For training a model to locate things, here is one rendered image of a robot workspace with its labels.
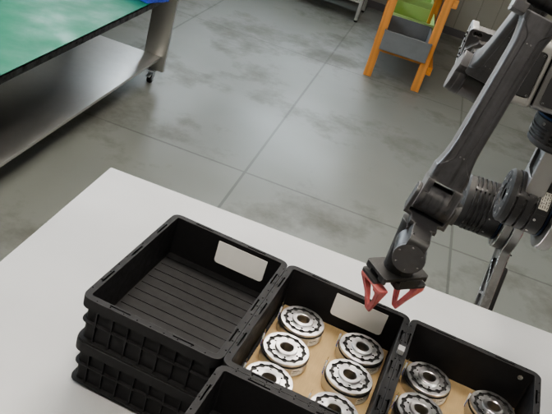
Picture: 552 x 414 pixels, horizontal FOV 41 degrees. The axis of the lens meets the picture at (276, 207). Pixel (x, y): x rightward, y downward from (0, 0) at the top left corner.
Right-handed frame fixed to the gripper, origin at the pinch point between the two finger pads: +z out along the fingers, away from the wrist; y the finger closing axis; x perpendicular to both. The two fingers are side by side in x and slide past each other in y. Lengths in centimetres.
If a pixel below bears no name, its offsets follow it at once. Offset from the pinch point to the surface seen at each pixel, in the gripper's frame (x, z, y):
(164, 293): 35, 24, -29
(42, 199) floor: 201, 109, -20
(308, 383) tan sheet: 3.4, 23.5, -7.0
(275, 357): 8.8, 20.7, -13.0
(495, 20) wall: 524, 89, 519
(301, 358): 7.8, 20.7, -7.5
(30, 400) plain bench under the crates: 20, 36, -58
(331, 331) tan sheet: 17.5, 23.9, 6.4
